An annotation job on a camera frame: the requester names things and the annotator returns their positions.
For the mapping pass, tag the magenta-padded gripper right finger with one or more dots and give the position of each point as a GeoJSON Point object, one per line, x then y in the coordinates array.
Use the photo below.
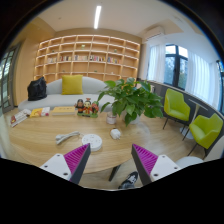
{"type": "Point", "coordinates": [163, 166]}

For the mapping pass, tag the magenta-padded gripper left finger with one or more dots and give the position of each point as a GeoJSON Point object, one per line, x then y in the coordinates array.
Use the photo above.
{"type": "Point", "coordinates": [56, 165]}

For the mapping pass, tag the white charger with gold rim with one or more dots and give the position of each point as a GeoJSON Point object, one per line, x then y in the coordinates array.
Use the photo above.
{"type": "Point", "coordinates": [115, 134]}

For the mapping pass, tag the white chair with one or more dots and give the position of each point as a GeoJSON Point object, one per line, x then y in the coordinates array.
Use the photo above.
{"type": "Point", "coordinates": [188, 161]}

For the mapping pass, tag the person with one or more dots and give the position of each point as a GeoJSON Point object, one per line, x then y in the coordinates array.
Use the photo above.
{"type": "Point", "coordinates": [129, 181]}

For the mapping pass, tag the round white power strip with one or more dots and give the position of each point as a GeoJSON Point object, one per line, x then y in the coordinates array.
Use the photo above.
{"type": "Point", "coordinates": [93, 140]}

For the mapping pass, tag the black table leg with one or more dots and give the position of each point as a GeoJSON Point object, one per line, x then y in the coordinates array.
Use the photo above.
{"type": "Point", "coordinates": [114, 172]}

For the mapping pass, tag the yellow and red booklet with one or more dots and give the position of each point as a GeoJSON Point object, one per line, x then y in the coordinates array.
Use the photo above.
{"type": "Point", "coordinates": [39, 112]}

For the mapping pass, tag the lime green armchair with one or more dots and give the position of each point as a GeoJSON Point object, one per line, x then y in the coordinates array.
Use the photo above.
{"type": "Point", "coordinates": [175, 104]}
{"type": "Point", "coordinates": [205, 130]}

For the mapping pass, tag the colourful three-figure figurine set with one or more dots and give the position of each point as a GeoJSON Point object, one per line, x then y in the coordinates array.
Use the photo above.
{"type": "Point", "coordinates": [87, 108]}

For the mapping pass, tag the grey sofa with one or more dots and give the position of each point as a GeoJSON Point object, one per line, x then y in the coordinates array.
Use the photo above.
{"type": "Point", "coordinates": [53, 100]}

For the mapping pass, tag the small white and pink jar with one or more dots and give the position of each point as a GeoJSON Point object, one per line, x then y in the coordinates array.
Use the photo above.
{"type": "Point", "coordinates": [111, 119]}

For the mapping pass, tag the green potted plant, white pot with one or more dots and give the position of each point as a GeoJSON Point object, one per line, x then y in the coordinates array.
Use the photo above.
{"type": "Point", "coordinates": [131, 100]}

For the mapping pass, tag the black bag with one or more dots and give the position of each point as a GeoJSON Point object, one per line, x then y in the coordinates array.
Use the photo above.
{"type": "Point", "coordinates": [37, 89]}

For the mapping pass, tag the yellow cushion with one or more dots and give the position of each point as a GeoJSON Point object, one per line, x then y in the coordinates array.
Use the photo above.
{"type": "Point", "coordinates": [72, 84]}

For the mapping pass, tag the white sheer curtain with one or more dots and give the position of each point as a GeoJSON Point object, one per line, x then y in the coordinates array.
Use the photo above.
{"type": "Point", "coordinates": [200, 78]}
{"type": "Point", "coordinates": [156, 63]}

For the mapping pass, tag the dark-framed glass door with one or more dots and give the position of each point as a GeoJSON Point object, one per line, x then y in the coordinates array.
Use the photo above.
{"type": "Point", "coordinates": [7, 80]}

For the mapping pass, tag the dark-framed window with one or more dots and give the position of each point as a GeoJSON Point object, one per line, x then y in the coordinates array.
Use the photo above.
{"type": "Point", "coordinates": [176, 66]}

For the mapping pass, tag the white air conditioner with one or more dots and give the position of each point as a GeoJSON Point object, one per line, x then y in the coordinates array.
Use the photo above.
{"type": "Point", "coordinates": [154, 33]}

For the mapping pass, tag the long ceiling light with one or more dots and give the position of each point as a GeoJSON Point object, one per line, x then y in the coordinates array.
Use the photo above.
{"type": "Point", "coordinates": [97, 16]}

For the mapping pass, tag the wooden wall shelf unit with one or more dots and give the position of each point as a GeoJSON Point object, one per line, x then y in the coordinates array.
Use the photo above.
{"type": "Point", "coordinates": [86, 55]}

